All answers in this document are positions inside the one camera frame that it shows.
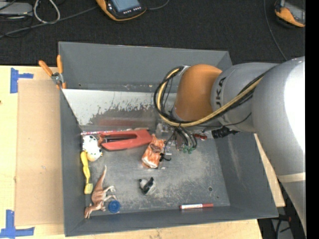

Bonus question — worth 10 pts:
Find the orange and brown packet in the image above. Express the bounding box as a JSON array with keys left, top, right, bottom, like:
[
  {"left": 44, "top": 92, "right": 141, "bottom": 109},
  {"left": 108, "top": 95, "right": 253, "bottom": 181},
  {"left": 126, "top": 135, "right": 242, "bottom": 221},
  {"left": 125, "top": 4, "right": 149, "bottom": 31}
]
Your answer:
[{"left": 141, "top": 133, "right": 166, "bottom": 169}]

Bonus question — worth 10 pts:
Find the grey metal bin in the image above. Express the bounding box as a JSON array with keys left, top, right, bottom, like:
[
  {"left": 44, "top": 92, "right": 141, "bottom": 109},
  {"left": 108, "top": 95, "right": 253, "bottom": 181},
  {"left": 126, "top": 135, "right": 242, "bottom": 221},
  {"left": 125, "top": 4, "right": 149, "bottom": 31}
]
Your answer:
[{"left": 57, "top": 41, "right": 280, "bottom": 237}]

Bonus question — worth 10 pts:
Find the black and white toy animal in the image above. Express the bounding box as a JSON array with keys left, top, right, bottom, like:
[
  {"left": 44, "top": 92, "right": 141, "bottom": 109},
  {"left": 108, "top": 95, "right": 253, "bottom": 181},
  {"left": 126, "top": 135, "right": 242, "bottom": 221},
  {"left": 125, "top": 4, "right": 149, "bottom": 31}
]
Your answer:
[{"left": 138, "top": 176, "right": 157, "bottom": 197}]

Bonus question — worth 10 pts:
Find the red stapler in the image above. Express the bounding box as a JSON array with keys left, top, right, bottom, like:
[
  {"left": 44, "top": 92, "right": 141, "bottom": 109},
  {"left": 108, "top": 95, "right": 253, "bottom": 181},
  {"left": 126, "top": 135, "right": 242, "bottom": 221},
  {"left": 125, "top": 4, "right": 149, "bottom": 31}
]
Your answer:
[{"left": 99, "top": 129, "right": 154, "bottom": 152}]

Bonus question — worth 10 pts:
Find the red and white marker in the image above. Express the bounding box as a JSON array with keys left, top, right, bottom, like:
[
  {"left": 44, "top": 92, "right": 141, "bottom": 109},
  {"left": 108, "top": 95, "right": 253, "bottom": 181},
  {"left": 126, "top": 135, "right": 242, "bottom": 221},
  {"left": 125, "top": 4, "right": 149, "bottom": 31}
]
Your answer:
[{"left": 179, "top": 203, "right": 215, "bottom": 211}]

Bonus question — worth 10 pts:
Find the blue bottle cap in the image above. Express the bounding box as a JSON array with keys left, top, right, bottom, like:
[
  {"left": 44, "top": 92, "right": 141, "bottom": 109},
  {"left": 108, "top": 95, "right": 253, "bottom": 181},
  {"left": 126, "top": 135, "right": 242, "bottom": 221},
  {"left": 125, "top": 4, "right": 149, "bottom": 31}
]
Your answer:
[{"left": 107, "top": 200, "right": 122, "bottom": 214}]

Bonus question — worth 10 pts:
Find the white and yellow toy animal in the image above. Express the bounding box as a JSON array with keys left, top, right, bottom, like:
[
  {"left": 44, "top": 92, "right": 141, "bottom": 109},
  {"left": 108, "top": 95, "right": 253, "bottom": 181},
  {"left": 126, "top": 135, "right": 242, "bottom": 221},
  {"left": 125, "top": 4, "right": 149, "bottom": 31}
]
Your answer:
[{"left": 82, "top": 134, "right": 103, "bottom": 162}]

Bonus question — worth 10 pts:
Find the pink and white striped stick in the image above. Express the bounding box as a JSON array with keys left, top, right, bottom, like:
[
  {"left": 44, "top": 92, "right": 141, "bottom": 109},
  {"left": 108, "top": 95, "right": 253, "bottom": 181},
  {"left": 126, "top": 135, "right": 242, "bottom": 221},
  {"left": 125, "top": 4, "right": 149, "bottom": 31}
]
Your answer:
[{"left": 80, "top": 129, "right": 118, "bottom": 136}]

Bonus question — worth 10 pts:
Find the brown toy dinosaur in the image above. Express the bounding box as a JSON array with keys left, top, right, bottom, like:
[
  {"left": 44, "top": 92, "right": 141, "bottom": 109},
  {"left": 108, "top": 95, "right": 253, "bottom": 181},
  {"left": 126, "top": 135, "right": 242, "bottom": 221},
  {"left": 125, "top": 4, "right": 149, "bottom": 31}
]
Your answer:
[{"left": 84, "top": 165, "right": 118, "bottom": 220}]

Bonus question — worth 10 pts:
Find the yellow toothbrush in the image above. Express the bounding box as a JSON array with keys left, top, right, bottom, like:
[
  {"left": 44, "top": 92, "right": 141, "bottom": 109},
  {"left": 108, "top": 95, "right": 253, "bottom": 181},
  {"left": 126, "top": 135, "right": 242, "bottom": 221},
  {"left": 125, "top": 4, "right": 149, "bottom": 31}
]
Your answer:
[{"left": 80, "top": 151, "right": 94, "bottom": 195}]

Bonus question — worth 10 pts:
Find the brown cardboard board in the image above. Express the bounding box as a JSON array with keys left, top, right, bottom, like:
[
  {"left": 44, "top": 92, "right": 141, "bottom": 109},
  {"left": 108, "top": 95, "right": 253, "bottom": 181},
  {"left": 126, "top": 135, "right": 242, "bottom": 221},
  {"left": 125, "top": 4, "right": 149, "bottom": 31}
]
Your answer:
[{"left": 14, "top": 78, "right": 66, "bottom": 228}]

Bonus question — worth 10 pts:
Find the black cylinder on white bracket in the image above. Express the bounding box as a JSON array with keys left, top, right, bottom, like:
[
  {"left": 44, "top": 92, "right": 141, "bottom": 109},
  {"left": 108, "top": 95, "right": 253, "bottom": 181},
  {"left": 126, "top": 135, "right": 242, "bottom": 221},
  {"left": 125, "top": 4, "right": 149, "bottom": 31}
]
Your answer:
[{"left": 211, "top": 126, "right": 240, "bottom": 139}]

